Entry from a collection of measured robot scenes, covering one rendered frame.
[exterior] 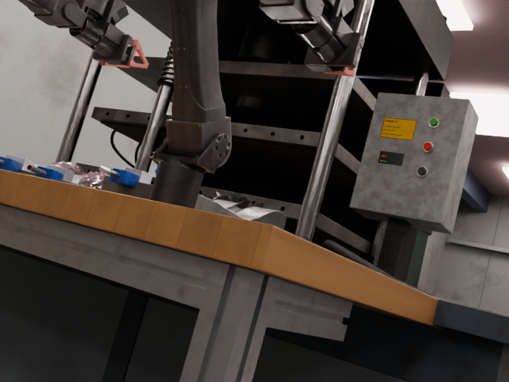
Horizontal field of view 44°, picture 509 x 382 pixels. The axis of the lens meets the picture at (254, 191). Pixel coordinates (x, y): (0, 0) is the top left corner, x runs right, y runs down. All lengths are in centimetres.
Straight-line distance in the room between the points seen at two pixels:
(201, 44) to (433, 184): 126
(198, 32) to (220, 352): 44
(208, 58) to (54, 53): 348
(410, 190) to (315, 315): 135
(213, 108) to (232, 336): 39
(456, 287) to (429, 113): 930
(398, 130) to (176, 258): 153
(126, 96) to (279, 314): 417
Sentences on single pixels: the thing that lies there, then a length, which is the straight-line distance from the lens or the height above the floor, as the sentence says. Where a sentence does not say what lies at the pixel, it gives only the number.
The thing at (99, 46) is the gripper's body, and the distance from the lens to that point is 152.
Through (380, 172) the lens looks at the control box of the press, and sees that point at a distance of 204.
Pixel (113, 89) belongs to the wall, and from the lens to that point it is 463.
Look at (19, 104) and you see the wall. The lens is 417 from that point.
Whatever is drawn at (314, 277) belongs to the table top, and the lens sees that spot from 60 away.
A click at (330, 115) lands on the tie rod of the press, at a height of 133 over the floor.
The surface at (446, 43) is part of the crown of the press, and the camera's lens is 283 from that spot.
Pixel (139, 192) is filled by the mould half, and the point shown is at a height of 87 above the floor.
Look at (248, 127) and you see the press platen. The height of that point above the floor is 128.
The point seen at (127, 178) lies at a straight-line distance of 133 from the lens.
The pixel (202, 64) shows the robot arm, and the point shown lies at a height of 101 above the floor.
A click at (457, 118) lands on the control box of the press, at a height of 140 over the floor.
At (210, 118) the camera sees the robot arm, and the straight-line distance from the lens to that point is 85.
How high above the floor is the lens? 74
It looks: 8 degrees up
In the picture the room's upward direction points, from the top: 16 degrees clockwise
